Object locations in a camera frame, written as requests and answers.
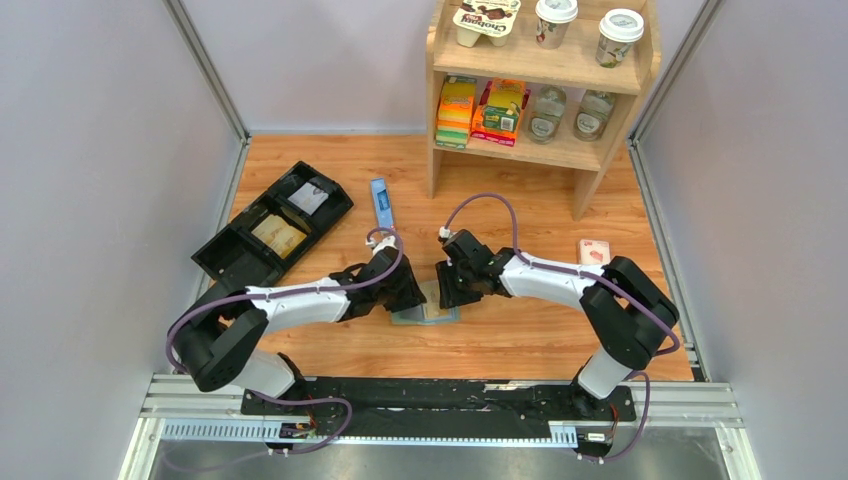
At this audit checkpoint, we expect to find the teal card holder wallet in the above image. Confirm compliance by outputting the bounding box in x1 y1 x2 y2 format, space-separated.
391 280 460 326

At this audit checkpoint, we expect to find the gold credit card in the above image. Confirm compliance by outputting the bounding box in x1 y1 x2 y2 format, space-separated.
422 300 445 321

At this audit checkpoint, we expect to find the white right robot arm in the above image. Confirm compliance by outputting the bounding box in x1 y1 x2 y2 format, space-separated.
436 229 680 419

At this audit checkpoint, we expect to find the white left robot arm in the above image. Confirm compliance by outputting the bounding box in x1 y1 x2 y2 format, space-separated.
166 245 426 415

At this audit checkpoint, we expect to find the silver card in tray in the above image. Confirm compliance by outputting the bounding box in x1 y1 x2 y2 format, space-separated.
288 182 329 216

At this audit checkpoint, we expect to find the blue slim box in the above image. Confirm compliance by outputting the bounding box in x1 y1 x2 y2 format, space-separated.
370 177 395 229

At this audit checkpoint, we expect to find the white Kamenoko sponge pack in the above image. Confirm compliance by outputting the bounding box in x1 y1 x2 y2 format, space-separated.
578 239 612 265

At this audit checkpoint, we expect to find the green sponge pack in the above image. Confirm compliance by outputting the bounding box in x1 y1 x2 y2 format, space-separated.
435 75 477 149

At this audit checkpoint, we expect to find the orange pink sponge pack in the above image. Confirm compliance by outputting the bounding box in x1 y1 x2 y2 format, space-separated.
471 78 529 147

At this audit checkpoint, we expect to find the black compartment tray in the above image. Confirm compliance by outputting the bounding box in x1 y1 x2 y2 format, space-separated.
192 161 354 302

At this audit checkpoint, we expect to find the glass jar left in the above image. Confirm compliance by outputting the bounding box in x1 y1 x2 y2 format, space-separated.
527 85 567 144

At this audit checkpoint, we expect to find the glass jar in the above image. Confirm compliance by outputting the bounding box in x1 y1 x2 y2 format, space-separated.
573 90 617 142
527 85 567 144

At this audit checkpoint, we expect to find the glass jar right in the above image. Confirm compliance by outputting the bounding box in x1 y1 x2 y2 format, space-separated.
573 90 617 142

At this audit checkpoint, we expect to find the wooden shelf unit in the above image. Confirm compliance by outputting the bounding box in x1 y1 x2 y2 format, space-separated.
426 1 662 220

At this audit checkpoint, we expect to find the chocolate pudding cup pack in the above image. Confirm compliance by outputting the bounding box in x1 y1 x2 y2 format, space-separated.
452 0 521 48

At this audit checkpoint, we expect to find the paper coffee cup left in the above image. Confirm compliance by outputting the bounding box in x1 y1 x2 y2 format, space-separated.
535 0 579 49

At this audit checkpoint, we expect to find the paper coffee cup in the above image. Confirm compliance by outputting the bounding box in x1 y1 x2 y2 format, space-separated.
595 8 645 68
535 0 579 49

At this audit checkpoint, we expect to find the paper coffee cup right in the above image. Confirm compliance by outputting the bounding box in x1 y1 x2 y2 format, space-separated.
595 8 645 68

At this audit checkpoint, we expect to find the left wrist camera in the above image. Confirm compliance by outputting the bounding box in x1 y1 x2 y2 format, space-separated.
367 235 399 257

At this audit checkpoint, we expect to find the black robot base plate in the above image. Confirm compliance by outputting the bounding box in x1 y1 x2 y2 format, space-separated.
241 377 638 439

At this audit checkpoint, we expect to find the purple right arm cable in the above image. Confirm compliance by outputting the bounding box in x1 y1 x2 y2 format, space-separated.
442 193 682 464

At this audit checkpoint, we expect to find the aluminium frame rail right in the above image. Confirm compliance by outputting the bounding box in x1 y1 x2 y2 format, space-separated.
627 1 723 382

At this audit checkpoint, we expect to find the aluminium frame rail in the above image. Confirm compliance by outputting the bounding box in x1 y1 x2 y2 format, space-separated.
627 1 723 382
163 0 252 376

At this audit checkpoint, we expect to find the aluminium frame rail left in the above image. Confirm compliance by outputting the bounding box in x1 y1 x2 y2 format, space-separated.
163 0 252 376

